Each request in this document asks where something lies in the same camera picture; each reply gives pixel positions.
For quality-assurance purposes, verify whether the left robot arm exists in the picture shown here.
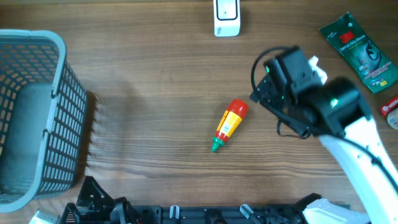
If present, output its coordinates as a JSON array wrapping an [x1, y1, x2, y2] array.
[[58, 176, 142, 224]]

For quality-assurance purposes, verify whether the grey plastic mesh basket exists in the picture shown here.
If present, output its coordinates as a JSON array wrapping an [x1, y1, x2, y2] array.
[[1, 29, 88, 213]]

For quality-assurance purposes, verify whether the green lid jar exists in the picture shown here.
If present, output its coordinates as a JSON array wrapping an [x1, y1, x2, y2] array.
[[387, 108, 398, 130]]

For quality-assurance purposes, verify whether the green 3M glove packet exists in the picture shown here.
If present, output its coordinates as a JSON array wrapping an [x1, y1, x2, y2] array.
[[320, 12, 397, 93]]

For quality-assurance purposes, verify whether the red yellow sauce bottle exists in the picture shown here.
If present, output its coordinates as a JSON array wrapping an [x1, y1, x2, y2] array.
[[211, 98, 248, 152]]

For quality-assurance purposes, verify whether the red snack bar wrapper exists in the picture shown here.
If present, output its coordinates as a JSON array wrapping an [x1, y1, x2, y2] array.
[[380, 95, 398, 117]]

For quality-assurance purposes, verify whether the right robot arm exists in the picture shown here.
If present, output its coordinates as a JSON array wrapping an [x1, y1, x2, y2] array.
[[250, 74, 397, 223]]

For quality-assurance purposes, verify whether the white barcode scanner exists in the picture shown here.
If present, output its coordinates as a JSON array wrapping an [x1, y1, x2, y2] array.
[[213, 0, 241, 37]]

